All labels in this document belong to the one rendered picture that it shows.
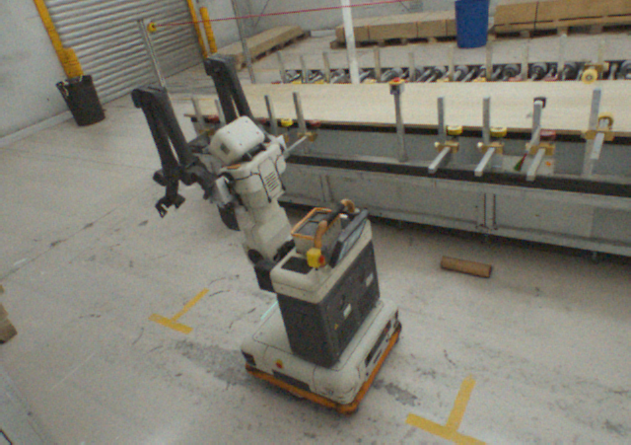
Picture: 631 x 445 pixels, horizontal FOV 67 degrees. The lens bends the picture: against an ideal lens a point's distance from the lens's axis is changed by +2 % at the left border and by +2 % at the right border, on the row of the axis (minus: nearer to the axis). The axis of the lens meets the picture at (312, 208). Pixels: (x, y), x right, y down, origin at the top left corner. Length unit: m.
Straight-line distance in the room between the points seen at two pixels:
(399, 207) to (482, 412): 1.63
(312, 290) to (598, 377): 1.46
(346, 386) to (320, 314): 0.40
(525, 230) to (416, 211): 0.74
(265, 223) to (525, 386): 1.47
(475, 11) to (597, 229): 5.61
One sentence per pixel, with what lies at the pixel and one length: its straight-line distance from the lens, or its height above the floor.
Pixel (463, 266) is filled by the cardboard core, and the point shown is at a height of 0.06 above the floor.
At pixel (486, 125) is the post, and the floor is 0.97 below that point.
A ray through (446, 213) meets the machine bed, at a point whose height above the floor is 0.20.
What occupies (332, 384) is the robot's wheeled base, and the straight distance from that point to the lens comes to 2.33.
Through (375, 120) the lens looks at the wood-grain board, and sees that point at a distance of 3.25.
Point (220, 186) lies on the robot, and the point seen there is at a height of 1.20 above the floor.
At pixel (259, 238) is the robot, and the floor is 0.85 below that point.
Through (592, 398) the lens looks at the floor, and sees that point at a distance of 2.67.
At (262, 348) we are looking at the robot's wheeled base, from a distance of 2.54.
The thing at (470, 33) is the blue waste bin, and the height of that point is 0.25.
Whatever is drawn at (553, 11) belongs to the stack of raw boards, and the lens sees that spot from 8.62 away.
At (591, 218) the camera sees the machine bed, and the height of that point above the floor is 0.31.
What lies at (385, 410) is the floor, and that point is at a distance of 2.53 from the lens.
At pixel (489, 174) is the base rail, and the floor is 0.69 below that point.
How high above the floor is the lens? 2.03
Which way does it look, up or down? 30 degrees down
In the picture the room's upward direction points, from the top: 12 degrees counter-clockwise
